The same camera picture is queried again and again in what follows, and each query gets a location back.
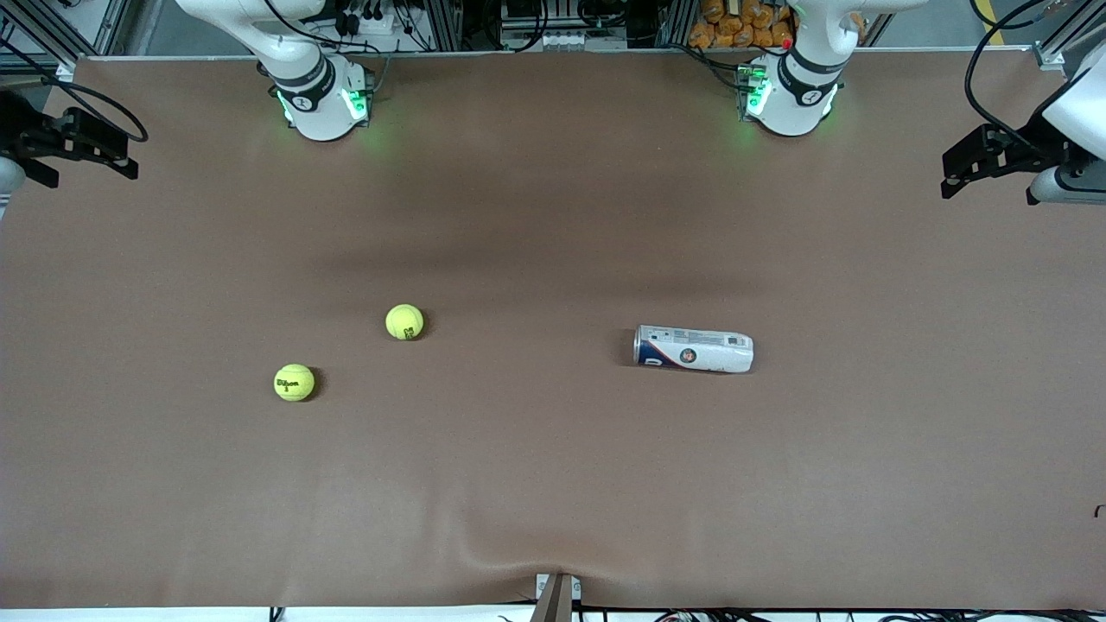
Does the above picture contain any yellow tennis ball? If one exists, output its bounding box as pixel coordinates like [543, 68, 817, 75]
[274, 363, 315, 403]
[385, 303, 425, 341]

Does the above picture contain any clear tennis ball can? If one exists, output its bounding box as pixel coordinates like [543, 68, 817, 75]
[633, 324, 755, 375]

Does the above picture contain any orange netted bag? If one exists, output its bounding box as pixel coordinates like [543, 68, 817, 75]
[689, 0, 796, 50]

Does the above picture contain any socket strip with black plugs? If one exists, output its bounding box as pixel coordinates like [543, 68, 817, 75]
[333, 0, 407, 37]

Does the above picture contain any white power strip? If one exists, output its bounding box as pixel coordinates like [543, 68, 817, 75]
[537, 30, 611, 51]

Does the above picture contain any brown table mat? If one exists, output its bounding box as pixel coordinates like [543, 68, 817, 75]
[0, 49, 1106, 610]

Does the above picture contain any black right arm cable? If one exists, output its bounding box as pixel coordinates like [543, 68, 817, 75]
[0, 39, 149, 143]

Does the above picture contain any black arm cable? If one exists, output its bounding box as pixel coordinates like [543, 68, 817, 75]
[964, 0, 1051, 152]
[0, 39, 149, 143]

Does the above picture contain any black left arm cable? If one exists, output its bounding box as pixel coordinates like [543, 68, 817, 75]
[964, 0, 1051, 152]

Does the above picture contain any aluminium frame rail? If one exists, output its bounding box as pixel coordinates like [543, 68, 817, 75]
[1033, 0, 1106, 87]
[0, 0, 130, 70]

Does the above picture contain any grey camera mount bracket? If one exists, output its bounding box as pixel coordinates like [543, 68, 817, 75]
[534, 572, 582, 622]

